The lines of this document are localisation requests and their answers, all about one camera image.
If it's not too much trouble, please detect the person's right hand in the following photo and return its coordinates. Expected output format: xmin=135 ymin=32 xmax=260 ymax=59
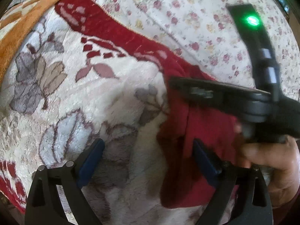
xmin=234 ymin=123 xmax=299 ymax=208

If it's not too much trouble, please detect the orange checkered fleece blanket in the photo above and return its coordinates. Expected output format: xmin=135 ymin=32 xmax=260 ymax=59
xmin=0 ymin=0 xmax=59 ymax=80

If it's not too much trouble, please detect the white floral quilt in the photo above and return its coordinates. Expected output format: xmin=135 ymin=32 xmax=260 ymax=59
xmin=60 ymin=0 xmax=300 ymax=99

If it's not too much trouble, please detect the white red floral fleece blanket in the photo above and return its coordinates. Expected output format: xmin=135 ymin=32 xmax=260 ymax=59
xmin=1 ymin=0 xmax=204 ymax=224

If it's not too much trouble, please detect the red garment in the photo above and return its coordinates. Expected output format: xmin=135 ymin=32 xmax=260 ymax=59
xmin=156 ymin=63 xmax=247 ymax=209

